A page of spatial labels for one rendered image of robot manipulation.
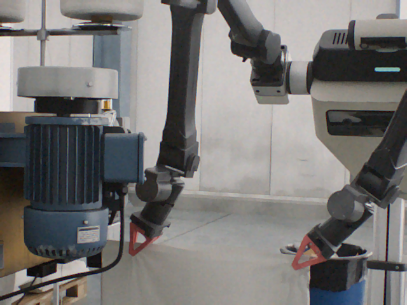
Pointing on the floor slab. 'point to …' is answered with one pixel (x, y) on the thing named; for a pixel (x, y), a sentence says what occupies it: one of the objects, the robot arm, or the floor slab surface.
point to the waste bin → (336, 275)
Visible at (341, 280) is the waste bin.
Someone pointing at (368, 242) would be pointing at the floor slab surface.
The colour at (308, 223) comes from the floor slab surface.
